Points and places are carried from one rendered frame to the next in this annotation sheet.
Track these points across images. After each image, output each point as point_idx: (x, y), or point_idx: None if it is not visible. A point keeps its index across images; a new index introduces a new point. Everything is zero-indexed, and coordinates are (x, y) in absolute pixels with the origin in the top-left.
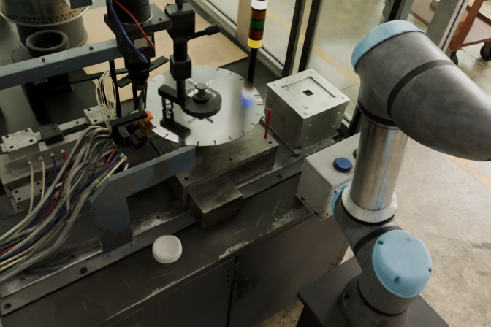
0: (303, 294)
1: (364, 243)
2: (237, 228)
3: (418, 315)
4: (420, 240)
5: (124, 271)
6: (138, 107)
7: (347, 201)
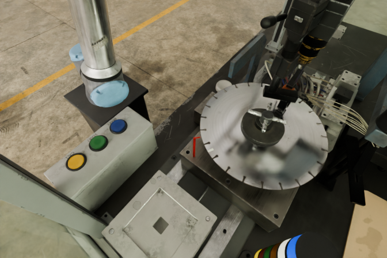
0: (144, 88)
1: None
2: (191, 110)
3: (80, 95)
4: (72, 54)
5: (236, 75)
6: (303, 102)
7: (117, 60)
